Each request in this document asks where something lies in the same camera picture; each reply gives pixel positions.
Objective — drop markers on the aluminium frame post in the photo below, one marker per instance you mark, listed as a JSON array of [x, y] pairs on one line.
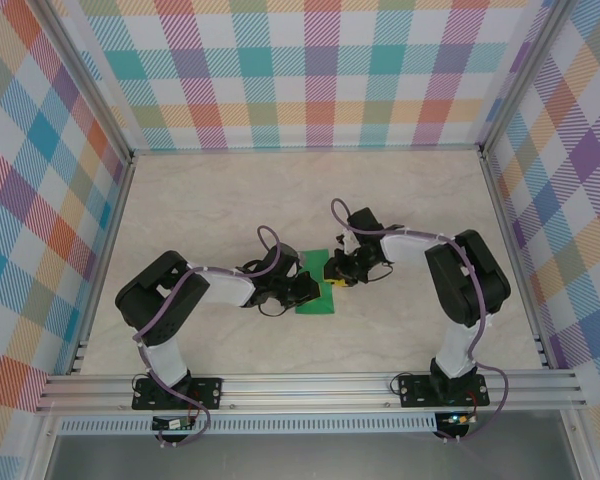
[[87, 80], [522, 75]]

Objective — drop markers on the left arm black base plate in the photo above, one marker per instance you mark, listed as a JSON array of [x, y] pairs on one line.
[[207, 392]]

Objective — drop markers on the grey metal bottom panel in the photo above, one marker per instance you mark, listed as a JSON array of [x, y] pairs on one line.
[[305, 457]]

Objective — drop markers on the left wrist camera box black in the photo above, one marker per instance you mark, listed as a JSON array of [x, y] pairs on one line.
[[283, 264]]

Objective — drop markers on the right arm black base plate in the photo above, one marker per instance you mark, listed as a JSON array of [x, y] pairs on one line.
[[415, 392]]

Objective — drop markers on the green square paper sheet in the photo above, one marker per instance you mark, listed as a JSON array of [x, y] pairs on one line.
[[317, 307]]

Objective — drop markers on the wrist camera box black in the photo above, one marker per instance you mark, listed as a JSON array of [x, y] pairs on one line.
[[365, 222], [283, 264]]

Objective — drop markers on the long aluminium table edge rail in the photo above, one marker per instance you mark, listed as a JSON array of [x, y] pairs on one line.
[[107, 250], [512, 250]]

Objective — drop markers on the short aluminium table edge rail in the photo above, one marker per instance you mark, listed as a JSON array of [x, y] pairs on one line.
[[305, 148]]

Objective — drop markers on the aluminium mounting rail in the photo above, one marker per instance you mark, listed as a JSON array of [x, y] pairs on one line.
[[305, 392]]

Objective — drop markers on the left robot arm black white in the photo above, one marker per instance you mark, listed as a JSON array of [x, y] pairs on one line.
[[150, 300]]

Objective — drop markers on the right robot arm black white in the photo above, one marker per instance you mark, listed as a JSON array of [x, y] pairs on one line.
[[470, 280]]

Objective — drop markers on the right white camera mount bracket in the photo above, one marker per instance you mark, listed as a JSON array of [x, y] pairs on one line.
[[350, 243]]

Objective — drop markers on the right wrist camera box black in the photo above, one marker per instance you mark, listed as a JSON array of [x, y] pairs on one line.
[[365, 222]]

